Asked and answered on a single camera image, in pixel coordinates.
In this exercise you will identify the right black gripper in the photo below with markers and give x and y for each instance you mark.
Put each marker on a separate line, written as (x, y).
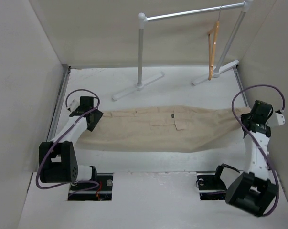
(244, 116)

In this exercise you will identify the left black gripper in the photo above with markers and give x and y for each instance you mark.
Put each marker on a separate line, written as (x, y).
(97, 116)

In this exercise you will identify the beige trousers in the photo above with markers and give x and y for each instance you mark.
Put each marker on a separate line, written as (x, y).
(177, 128)

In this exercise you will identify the wooden clothes hanger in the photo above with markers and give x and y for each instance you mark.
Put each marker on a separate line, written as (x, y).
(212, 41)

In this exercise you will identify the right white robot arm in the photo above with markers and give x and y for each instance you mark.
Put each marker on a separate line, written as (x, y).
(253, 191)

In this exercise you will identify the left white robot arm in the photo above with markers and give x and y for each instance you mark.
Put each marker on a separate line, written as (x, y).
(58, 163)

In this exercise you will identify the white and silver clothes rack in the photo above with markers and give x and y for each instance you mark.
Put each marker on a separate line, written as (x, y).
(181, 38)

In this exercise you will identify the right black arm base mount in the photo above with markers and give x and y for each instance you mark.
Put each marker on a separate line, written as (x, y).
(210, 187)

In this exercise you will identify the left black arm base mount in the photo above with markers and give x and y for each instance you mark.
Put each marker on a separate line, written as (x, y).
(91, 192)

